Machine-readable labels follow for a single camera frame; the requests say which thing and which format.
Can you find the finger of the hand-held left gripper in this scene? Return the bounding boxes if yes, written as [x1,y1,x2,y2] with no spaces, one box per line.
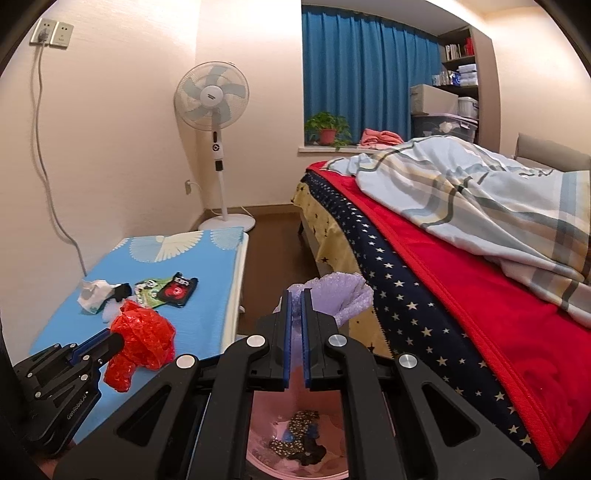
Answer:
[69,329,126,366]

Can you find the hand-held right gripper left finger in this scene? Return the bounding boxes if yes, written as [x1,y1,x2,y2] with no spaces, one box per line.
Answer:
[53,291,294,480]

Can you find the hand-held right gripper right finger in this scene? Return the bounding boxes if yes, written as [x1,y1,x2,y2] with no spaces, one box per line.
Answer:
[300,291,541,480]

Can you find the red plastic bag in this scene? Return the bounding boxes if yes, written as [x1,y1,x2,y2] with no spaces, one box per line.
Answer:
[102,299,177,394]

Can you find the white green-print tissue packet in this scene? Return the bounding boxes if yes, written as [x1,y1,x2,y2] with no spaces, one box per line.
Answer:
[76,278,117,315]

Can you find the purple foam sheet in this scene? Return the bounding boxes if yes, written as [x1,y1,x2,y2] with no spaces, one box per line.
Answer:
[276,272,375,331]

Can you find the pink plastic bin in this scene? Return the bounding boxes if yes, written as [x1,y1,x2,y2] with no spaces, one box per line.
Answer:
[246,360,352,480]

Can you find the white plastic scrap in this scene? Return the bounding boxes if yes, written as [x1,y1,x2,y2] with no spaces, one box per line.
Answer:
[100,298,129,325]

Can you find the green snack packet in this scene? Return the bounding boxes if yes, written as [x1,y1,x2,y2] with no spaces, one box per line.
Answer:
[134,277,170,308]

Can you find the white table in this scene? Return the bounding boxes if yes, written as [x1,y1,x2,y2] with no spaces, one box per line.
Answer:
[232,232,253,344]

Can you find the blue cloth covered table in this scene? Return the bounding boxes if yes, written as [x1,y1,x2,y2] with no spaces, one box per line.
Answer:
[27,226,245,446]

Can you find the dark speckled wrapper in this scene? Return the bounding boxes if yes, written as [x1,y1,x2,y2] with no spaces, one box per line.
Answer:
[270,409,327,465]

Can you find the black and red packet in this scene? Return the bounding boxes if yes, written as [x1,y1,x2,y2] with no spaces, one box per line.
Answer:
[157,272,199,308]

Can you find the bed with star blanket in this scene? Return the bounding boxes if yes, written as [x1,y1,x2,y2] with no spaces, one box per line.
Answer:
[291,172,546,468]

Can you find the red blanket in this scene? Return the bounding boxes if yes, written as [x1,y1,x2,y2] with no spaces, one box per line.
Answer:
[306,161,591,468]

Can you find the white window sill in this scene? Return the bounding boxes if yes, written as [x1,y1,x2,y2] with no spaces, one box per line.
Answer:
[297,143,370,154]

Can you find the potted green plant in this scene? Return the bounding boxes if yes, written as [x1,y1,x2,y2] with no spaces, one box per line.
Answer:
[304,111,354,148]

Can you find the pink folded clothes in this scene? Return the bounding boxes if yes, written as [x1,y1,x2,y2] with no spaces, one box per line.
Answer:
[359,128,405,150]

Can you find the plaid light blue quilt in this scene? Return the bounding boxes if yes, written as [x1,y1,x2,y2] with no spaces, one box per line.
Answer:
[323,137,591,331]

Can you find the white standing fan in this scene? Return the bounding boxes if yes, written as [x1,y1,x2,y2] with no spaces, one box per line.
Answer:
[174,61,256,233]

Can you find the cardboard box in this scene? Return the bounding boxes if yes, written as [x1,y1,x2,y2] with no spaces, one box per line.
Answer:
[409,83,461,116]

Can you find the blue curtain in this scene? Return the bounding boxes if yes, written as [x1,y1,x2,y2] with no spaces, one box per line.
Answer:
[301,6,444,147]

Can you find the wooden bookshelf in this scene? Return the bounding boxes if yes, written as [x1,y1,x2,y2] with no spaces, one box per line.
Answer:
[436,25,502,154]

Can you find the grey headboard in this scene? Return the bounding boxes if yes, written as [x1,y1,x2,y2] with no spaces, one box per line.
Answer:
[514,132,591,174]

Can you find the row of books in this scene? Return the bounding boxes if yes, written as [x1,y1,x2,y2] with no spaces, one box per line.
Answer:
[443,39,476,61]

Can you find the white fan cable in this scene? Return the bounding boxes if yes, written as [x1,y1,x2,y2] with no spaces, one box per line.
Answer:
[189,181,256,219]

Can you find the grey wall cable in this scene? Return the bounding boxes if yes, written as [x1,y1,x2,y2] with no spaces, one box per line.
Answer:
[34,41,88,278]

